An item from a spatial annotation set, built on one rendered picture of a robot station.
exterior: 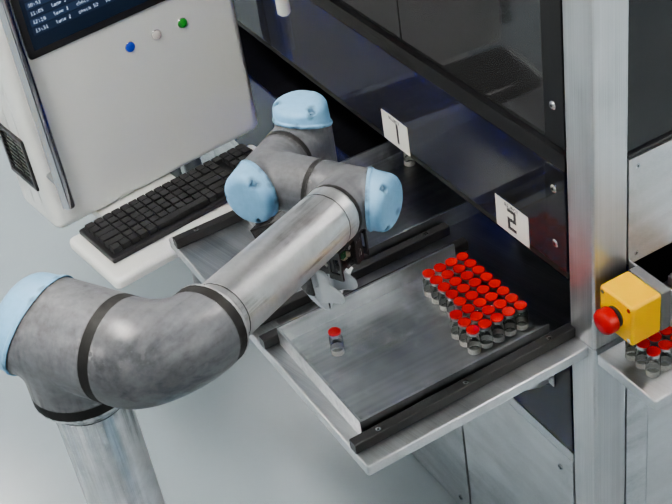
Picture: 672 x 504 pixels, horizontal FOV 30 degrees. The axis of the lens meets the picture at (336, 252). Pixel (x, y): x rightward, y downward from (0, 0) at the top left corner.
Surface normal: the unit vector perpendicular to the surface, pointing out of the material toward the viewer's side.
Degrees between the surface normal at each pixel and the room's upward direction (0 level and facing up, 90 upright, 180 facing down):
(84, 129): 90
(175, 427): 0
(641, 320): 90
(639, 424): 90
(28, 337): 55
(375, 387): 0
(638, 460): 90
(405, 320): 0
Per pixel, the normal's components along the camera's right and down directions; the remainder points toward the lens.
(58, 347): -0.47, 0.02
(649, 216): 0.50, 0.47
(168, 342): 0.33, -0.23
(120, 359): -0.06, 0.02
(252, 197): -0.47, 0.59
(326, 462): -0.14, -0.78
